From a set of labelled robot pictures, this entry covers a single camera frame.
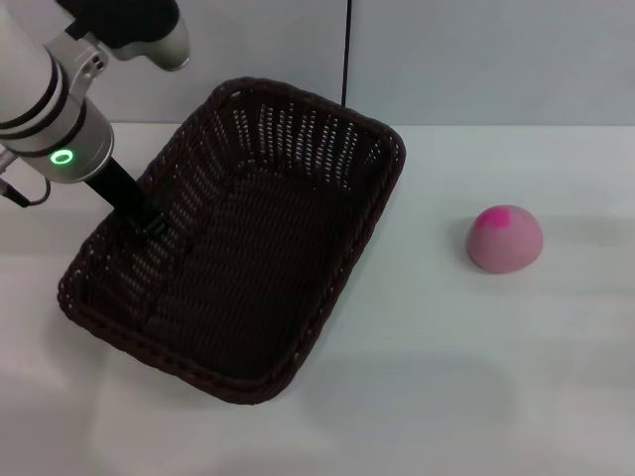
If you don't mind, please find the pink half peach toy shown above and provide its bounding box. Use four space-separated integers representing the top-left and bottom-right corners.
466 203 545 275

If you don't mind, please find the dark woven rectangular basket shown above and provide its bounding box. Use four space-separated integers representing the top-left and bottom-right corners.
57 75 409 406

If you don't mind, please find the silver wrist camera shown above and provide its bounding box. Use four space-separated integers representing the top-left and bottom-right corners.
53 0 192 71

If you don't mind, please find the black cable with plug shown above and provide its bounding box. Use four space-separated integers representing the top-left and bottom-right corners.
0 163 52 207

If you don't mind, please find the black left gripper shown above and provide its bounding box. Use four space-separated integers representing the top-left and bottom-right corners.
82 157 169 246

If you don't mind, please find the black vertical wall strip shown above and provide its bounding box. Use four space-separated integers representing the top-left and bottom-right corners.
340 0 355 108

